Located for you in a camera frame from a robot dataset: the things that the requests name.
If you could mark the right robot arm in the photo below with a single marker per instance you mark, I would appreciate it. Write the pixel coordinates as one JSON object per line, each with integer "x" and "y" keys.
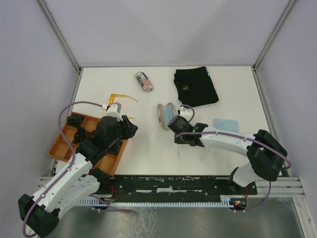
{"x": 267, "y": 157}

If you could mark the orange sunglasses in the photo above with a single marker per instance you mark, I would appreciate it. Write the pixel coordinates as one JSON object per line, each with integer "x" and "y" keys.
{"x": 114, "y": 96}

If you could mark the flag print glasses case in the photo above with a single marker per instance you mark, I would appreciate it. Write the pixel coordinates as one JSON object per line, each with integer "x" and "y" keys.
{"x": 144, "y": 82}

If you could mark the map print glasses case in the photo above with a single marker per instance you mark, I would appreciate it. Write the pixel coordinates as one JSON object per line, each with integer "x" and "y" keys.
{"x": 160, "y": 108}

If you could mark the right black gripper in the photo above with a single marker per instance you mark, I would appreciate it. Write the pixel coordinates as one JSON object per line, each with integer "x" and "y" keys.
{"x": 178, "y": 140}

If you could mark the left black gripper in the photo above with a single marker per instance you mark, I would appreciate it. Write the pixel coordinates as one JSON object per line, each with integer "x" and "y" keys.
{"x": 129, "y": 128}

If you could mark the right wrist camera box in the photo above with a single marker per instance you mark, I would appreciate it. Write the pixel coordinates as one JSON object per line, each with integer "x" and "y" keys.
{"x": 186, "y": 113}

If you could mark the white frame sunglasses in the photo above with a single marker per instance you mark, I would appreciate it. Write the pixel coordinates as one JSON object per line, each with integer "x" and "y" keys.
{"x": 197, "y": 153}

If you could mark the black sunglasses in tray middle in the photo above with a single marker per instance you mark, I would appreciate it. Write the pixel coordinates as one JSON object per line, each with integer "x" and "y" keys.
{"x": 80, "y": 135}

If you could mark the aluminium frame rail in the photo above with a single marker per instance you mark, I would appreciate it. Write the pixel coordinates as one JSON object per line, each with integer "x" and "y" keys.
{"x": 294, "y": 184}

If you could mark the orange compartment tray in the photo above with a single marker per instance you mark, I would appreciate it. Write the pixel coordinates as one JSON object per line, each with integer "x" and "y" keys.
{"x": 61, "y": 150}

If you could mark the corner aluminium post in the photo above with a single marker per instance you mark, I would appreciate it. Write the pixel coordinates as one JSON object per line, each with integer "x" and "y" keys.
{"x": 274, "y": 33}
{"x": 44, "y": 7}

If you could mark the light blue cleaning cloth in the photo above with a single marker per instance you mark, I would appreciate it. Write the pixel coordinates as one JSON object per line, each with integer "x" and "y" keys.
{"x": 169, "y": 113}

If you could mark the black folded cloth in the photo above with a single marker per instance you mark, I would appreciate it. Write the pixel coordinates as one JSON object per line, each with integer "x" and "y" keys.
{"x": 195, "y": 87}

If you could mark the right corner aluminium post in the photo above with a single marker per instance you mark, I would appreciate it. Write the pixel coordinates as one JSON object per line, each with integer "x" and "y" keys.
{"x": 274, "y": 33}

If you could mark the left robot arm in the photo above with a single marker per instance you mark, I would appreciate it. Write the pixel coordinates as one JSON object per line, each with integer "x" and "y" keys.
{"x": 42, "y": 211}

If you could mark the left corner aluminium post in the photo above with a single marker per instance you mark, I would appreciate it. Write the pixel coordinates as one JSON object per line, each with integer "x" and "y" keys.
{"x": 44, "y": 7}

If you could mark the black sunglasses in tray corner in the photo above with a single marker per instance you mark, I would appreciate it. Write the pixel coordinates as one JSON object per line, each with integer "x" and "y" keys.
{"x": 74, "y": 120}

